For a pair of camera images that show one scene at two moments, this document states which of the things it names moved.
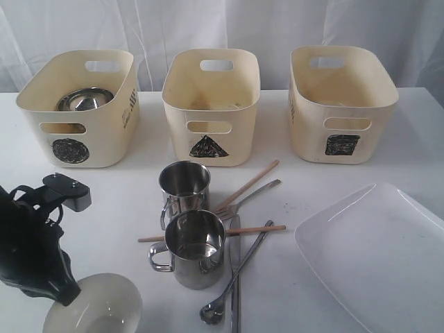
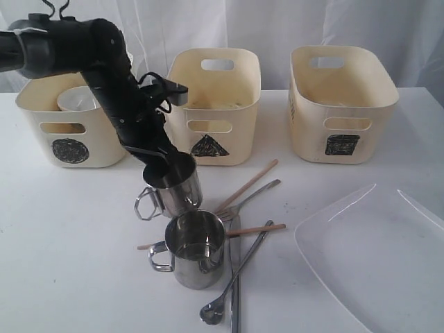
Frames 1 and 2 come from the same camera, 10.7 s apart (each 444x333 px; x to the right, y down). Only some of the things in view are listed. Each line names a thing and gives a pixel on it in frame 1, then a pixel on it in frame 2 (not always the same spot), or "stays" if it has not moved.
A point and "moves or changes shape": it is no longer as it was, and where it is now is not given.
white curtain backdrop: (35, 33) stays
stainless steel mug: (185, 186) moves or changes shape
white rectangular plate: (381, 253) stays
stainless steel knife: (234, 248) stays
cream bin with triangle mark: (211, 96) stays
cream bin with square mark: (340, 98) stays
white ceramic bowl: (107, 303) to (77, 98)
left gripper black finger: (70, 287) to (168, 152)
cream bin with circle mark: (101, 138) stays
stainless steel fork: (232, 210) stays
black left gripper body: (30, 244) to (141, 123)
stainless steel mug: (193, 250) stays
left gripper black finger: (62, 287) to (154, 171)
